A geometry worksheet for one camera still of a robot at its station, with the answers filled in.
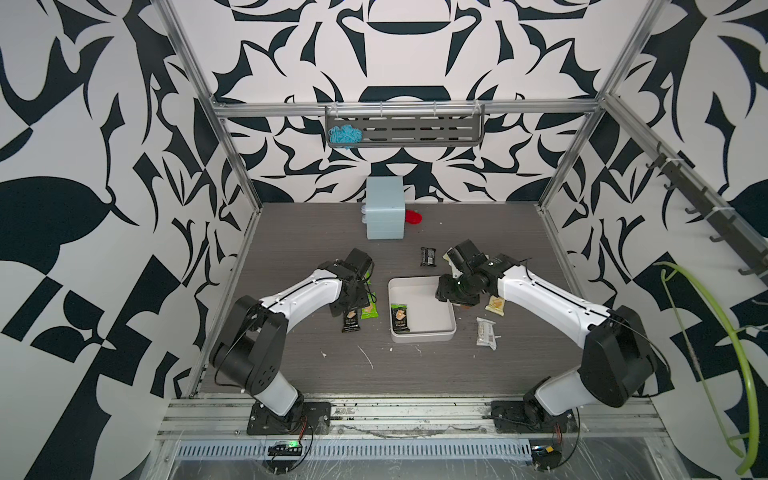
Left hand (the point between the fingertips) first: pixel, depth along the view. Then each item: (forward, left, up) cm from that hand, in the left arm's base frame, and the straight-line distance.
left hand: (352, 298), depth 90 cm
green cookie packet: (-3, -5, -4) cm, 7 cm away
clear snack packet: (-11, -38, -3) cm, 40 cm away
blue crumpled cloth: (+39, +1, +30) cm, 49 cm away
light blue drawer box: (+27, -11, +8) cm, 30 cm away
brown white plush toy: (-3, -34, -2) cm, 34 cm away
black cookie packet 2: (-6, 0, -3) cm, 7 cm away
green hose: (-41, -68, +21) cm, 83 cm away
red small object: (+35, -22, -3) cm, 41 cm away
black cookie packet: (-6, -14, -1) cm, 15 cm away
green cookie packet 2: (-3, -43, -2) cm, 43 cm away
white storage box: (-6, -23, -3) cm, 24 cm away
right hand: (-1, -24, +6) cm, 25 cm away
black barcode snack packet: (+17, -25, -3) cm, 30 cm away
